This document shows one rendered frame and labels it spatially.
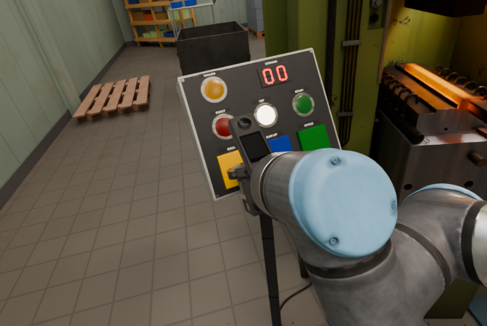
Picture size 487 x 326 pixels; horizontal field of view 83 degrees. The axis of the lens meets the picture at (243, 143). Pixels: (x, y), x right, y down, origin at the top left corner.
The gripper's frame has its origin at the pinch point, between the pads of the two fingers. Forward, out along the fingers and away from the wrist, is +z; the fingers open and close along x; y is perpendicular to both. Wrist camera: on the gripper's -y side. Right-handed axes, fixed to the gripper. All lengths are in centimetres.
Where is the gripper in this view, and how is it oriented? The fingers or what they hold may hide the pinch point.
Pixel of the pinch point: (240, 165)
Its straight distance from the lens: 58.6
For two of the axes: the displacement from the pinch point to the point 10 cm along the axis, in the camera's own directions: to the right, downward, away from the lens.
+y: 2.8, 9.6, 0.3
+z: -2.6, 0.5, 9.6
